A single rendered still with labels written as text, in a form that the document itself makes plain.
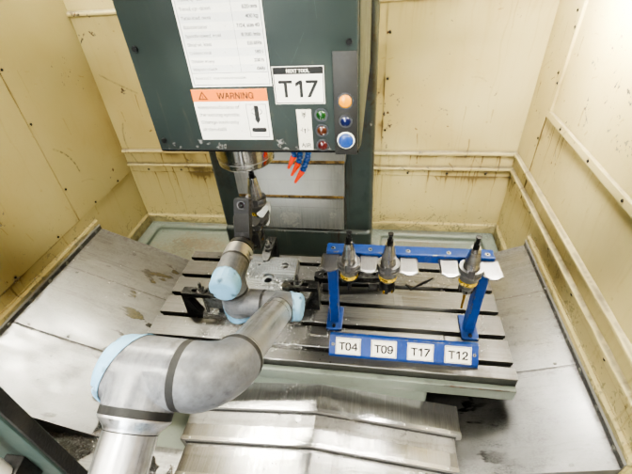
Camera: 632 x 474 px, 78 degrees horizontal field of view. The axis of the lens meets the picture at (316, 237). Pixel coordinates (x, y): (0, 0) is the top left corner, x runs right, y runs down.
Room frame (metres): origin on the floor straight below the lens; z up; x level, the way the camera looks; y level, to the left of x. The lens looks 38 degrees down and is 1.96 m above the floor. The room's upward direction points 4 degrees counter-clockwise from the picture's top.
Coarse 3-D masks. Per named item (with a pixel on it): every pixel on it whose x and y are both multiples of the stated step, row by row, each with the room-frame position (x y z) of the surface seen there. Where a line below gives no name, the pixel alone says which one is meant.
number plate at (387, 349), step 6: (372, 342) 0.73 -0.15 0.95; (378, 342) 0.73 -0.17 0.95; (384, 342) 0.73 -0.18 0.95; (390, 342) 0.73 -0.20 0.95; (396, 342) 0.72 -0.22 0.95; (372, 348) 0.72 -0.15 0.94; (378, 348) 0.72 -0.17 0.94; (384, 348) 0.72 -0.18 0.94; (390, 348) 0.72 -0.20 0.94; (396, 348) 0.71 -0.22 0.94; (372, 354) 0.71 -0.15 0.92; (378, 354) 0.71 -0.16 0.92; (384, 354) 0.71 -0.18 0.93; (390, 354) 0.70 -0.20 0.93; (396, 354) 0.70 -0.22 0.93
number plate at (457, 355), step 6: (450, 348) 0.69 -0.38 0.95; (456, 348) 0.69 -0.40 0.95; (462, 348) 0.69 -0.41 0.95; (468, 348) 0.68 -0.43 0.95; (450, 354) 0.68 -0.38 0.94; (456, 354) 0.68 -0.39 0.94; (462, 354) 0.68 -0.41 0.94; (468, 354) 0.67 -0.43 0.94; (444, 360) 0.67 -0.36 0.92; (450, 360) 0.67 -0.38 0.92; (456, 360) 0.67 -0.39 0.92; (462, 360) 0.66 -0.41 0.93; (468, 360) 0.66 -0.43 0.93
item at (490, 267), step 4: (484, 264) 0.77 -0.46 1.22; (488, 264) 0.76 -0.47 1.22; (492, 264) 0.76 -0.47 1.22; (496, 264) 0.76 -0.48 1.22; (484, 268) 0.75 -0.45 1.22; (488, 268) 0.75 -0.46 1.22; (492, 268) 0.75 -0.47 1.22; (496, 268) 0.75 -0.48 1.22; (500, 268) 0.75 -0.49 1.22; (484, 272) 0.74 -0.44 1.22; (488, 272) 0.74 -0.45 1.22; (492, 272) 0.74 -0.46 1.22; (496, 272) 0.73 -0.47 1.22; (500, 272) 0.73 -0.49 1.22; (484, 276) 0.72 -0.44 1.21; (488, 276) 0.72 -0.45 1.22; (492, 276) 0.72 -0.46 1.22; (496, 276) 0.72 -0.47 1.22; (500, 276) 0.72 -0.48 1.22; (496, 280) 0.71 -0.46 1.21
